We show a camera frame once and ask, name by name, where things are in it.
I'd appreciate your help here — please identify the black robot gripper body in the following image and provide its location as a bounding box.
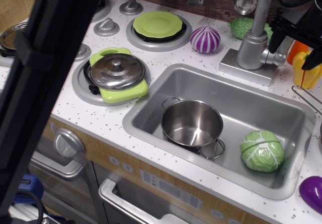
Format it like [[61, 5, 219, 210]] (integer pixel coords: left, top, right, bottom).
[[270, 2, 321, 49]]

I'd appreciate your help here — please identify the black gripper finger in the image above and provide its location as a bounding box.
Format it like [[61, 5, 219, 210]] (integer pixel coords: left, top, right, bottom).
[[268, 24, 287, 53], [302, 49, 321, 70]]

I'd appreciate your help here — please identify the silver faucet lever handle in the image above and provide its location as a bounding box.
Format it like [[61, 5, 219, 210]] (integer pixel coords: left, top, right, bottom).
[[260, 36, 294, 66]]

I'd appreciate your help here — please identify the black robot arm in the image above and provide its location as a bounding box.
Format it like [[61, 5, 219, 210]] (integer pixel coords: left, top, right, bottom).
[[242, 0, 321, 70]]

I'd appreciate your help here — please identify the orange toy carrot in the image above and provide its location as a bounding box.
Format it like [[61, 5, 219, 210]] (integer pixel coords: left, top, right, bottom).
[[287, 41, 310, 65]]

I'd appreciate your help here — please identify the yellow toy bell pepper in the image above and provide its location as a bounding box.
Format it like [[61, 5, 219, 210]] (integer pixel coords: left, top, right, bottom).
[[292, 50, 321, 89]]

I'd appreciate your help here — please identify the green toy artichoke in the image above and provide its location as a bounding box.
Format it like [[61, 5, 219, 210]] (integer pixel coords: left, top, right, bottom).
[[227, 17, 274, 43]]

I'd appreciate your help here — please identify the silver toy faucet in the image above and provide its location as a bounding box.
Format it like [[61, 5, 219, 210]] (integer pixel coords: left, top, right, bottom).
[[219, 0, 277, 87]]

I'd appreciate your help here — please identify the hanging steel ladle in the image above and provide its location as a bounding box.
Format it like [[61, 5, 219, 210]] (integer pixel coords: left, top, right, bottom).
[[233, 0, 257, 15]]

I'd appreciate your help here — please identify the purple white toy onion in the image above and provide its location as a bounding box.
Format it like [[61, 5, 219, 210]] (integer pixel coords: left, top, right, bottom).
[[190, 26, 221, 53]]

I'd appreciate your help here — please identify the grey sink basin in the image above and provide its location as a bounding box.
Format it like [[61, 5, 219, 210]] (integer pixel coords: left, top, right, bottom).
[[123, 64, 316, 200]]

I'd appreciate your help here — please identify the green toy cabbage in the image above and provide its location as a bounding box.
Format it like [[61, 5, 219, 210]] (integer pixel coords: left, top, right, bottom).
[[239, 130, 285, 173]]

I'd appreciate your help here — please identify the grey back right burner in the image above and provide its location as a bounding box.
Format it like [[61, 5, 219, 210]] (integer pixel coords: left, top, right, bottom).
[[126, 16, 192, 52]]

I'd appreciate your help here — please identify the grey burner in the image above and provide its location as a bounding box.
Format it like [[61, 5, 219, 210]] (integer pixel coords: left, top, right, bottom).
[[72, 60, 150, 106], [91, 0, 111, 23], [126, 16, 192, 52]]

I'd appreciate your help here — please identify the steel pot in sink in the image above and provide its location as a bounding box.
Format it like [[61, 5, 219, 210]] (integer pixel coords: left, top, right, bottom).
[[160, 97, 225, 160]]

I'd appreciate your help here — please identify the green plastic plate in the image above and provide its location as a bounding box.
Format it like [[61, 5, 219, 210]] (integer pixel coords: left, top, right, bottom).
[[132, 11, 184, 40]]

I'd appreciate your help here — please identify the purple toy eggplant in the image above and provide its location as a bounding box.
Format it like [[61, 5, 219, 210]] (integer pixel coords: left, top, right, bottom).
[[299, 176, 321, 214]]

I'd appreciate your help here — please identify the green plastic cutting board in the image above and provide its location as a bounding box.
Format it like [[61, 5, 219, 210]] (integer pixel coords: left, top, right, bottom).
[[93, 48, 148, 104]]

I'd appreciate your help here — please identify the grey stove knob top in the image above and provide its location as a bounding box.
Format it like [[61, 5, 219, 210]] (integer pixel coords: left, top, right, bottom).
[[119, 0, 143, 16]]

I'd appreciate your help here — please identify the grey stove knob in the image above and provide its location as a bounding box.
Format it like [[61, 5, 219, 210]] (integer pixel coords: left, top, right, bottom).
[[74, 43, 91, 61], [119, 0, 143, 16], [94, 18, 120, 37]]

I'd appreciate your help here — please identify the steel pot lid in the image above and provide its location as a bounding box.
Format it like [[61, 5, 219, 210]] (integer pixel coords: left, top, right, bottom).
[[90, 53, 146, 91]]

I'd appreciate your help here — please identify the grey stove knob middle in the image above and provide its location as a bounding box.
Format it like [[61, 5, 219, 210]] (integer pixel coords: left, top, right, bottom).
[[94, 18, 120, 37]]

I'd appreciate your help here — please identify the grey back left burner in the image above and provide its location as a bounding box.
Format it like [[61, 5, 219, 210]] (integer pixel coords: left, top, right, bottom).
[[91, 0, 111, 23]]

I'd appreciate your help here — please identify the grey stove knob lower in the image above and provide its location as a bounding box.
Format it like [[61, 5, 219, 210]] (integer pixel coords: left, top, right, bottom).
[[74, 43, 91, 61]]

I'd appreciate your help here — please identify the grey front burner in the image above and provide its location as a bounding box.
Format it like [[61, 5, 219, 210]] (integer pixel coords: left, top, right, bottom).
[[72, 60, 150, 106]]

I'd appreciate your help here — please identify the round grey oven dial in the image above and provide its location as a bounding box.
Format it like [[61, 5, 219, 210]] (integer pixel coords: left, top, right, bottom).
[[53, 128, 85, 158]]

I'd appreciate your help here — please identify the steel lid on left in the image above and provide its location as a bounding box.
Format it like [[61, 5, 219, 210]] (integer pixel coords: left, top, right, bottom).
[[1, 22, 28, 51]]

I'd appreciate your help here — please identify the blue clamp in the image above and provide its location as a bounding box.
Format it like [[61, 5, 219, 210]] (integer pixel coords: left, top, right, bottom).
[[13, 173, 44, 204]]

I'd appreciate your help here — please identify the steel wire utensil handle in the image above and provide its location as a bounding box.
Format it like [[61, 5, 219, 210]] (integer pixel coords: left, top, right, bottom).
[[291, 85, 321, 115]]

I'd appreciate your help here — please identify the grey dishwasher door handle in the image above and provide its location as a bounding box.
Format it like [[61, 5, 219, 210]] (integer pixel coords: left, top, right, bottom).
[[99, 178, 204, 223]]

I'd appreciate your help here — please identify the black camera frame post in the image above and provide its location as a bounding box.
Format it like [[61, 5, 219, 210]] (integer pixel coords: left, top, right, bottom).
[[1, 0, 99, 223]]

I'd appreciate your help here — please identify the grey oven door handle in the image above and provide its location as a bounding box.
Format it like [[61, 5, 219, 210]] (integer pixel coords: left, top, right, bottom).
[[31, 152, 85, 181]]

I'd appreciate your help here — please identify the black coiled cable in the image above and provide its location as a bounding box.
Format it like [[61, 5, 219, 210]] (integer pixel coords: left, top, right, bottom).
[[17, 187, 43, 224]]

